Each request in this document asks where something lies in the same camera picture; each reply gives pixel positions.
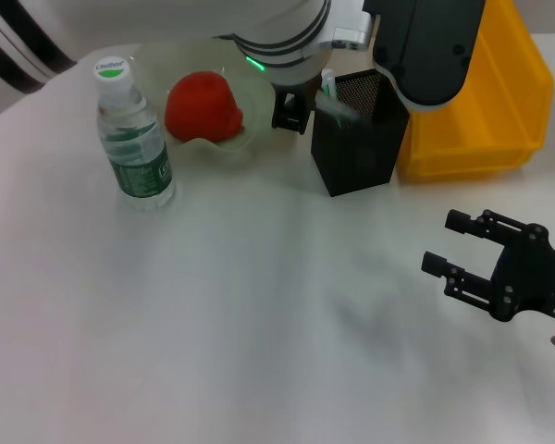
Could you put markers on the green utility knife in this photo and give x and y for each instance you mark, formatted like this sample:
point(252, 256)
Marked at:
point(328, 83)

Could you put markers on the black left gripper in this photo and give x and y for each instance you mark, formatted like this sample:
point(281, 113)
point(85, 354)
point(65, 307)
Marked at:
point(300, 97)

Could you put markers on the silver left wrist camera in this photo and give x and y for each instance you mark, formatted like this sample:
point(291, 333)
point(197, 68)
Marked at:
point(425, 46)

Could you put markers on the clear bottle with green label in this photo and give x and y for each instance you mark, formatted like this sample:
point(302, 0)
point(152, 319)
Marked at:
point(139, 162)

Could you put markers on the grey marker pen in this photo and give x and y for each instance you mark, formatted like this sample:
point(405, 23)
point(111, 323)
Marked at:
point(340, 108)

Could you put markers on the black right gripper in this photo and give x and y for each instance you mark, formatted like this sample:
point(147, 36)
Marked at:
point(532, 277)

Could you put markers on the green glass fruit plate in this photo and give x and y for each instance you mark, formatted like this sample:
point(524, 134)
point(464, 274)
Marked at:
point(254, 115)

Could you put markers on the black mesh pen holder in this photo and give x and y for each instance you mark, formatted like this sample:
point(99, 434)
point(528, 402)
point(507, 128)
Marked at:
point(361, 157)

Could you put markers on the yellow plastic bin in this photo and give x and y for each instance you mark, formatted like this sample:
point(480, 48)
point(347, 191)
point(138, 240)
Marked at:
point(490, 115)

